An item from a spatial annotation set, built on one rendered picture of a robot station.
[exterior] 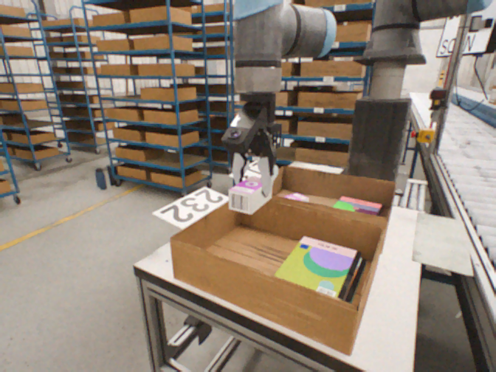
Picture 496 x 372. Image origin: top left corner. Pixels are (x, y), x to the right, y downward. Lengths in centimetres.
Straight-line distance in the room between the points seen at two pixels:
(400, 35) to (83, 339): 180
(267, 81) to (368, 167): 75
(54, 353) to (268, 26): 158
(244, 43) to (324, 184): 63
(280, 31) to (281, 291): 45
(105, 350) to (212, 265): 113
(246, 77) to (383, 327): 51
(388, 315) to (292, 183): 61
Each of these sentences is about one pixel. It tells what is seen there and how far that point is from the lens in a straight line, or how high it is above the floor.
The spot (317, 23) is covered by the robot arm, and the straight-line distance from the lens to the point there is 66.
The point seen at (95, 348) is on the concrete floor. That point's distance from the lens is 168.
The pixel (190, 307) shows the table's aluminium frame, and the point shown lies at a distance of 70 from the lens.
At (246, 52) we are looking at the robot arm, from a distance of 58.
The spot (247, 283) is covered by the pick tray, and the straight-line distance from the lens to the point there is 56.
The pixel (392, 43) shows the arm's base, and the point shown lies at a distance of 119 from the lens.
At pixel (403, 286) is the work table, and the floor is 75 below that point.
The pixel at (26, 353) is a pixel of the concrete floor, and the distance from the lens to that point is 181.
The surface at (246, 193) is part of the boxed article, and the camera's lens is 59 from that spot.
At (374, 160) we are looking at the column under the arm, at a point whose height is 86.
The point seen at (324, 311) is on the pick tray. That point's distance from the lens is 52.
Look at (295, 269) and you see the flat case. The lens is 63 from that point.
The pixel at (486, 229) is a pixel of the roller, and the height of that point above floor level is 75.
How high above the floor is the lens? 117
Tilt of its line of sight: 21 degrees down
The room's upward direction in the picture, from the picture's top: straight up
